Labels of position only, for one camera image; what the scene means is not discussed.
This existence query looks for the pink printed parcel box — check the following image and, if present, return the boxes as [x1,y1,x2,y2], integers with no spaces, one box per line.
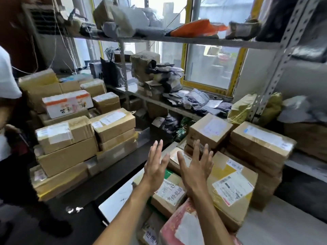
[159,198,243,245]

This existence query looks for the person's left hand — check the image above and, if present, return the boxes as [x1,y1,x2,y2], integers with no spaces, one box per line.
[142,140,171,194]

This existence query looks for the dark purple bag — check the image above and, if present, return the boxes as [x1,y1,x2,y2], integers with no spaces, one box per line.
[255,0,299,43]

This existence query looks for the green plastic bag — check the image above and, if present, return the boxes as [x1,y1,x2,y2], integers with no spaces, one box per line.
[175,117,196,142]

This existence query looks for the pile of grey plastic mailers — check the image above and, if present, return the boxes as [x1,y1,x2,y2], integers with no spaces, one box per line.
[163,88,233,118]

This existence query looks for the crumpled grey plastic bag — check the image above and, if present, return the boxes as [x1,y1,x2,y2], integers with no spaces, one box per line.
[277,95,327,124]

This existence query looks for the person's left forearm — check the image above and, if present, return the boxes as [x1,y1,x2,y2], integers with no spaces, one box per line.
[93,183,157,245]

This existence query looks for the small handwritten cardboard box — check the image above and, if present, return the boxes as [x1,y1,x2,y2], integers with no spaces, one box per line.
[283,122,327,162]

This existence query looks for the small plain cardboard box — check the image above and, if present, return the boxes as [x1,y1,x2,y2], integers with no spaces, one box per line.
[93,0,115,30]

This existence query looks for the olive yellow bag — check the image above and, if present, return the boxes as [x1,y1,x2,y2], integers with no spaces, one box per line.
[227,92,283,125]

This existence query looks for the white standing air conditioner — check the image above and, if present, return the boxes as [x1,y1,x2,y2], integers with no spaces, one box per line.
[21,2,77,74]

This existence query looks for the yellow framed window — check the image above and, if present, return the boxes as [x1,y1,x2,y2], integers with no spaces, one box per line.
[181,0,264,97]

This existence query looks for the white hanging cords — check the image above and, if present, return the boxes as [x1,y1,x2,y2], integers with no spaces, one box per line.
[30,0,82,74]

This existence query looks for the black plastic mailer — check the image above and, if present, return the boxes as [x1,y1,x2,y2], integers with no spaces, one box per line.
[152,113,181,137]

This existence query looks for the person's right hand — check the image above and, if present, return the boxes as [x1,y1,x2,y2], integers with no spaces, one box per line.
[177,140,215,199]

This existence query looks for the grey metal shelf rack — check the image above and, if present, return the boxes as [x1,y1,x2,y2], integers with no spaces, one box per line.
[69,22,281,120]
[246,0,327,184]

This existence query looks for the pile of grey mailer bags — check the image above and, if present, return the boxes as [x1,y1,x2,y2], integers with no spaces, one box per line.
[130,51,184,100]

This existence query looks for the pile of cardboard parcels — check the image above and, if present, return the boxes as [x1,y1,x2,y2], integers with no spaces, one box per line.
[18,68,138,202]
[137,113,297,245]

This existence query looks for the grey taped parcel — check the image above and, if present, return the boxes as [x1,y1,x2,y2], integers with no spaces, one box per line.
[225,19,262,40]

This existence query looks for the black paper bags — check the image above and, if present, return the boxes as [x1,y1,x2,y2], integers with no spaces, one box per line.
[100,58,126,87]

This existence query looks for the white plastic bag bundle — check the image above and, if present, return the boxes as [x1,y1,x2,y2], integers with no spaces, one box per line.
[110,5,164,37]

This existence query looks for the orange plastic mailer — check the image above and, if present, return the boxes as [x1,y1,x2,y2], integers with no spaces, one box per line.
[169,19,228,38]

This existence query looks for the person's right forearm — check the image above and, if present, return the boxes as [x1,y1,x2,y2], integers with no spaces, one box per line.
[190,192,236,245]

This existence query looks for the light blue box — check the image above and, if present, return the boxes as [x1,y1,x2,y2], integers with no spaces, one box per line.
[59,73,94,83]

